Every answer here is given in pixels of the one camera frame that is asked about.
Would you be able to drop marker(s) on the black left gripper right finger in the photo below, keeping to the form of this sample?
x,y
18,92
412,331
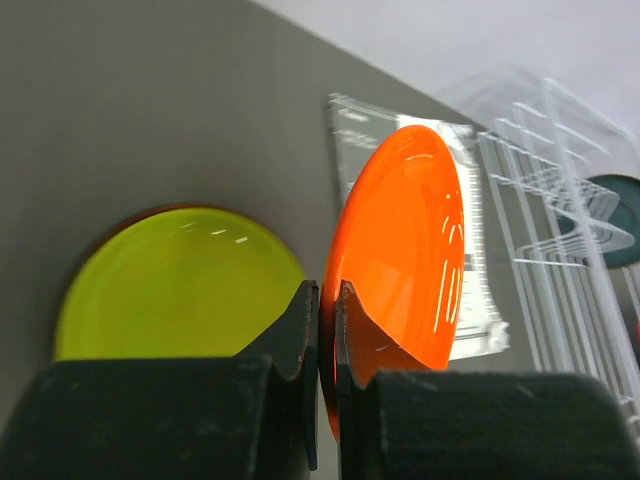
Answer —
x,y
399,420

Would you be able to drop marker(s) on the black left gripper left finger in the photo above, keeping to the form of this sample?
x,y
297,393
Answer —
x,y
249,416

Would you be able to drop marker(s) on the lime green plate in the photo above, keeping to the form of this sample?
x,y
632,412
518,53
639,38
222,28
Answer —
x,y
191,282

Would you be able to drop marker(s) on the orange plate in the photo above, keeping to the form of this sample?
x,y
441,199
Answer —
x,y
400,242

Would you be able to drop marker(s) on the red floral plate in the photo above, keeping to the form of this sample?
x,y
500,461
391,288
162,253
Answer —
x,y
138,216

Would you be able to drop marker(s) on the black plate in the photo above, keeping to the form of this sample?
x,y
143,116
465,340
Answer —
x,y
612,201

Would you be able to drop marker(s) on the Canon setup guide booklet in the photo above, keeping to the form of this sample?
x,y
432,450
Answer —
x,y
359,128

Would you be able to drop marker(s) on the white wire dish rack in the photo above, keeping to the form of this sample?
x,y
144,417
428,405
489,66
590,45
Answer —
x,y
562,315

